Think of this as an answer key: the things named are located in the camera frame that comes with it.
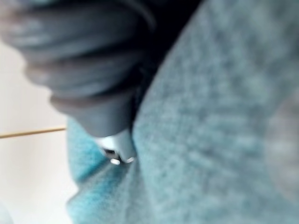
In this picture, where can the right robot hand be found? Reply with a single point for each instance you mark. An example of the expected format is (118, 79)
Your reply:
(88, 58)

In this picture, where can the teal knitted cushion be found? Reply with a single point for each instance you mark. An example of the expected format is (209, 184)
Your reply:
(198, 130)

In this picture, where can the thin wooden strip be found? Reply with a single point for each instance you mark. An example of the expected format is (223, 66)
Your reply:
(30, 132)

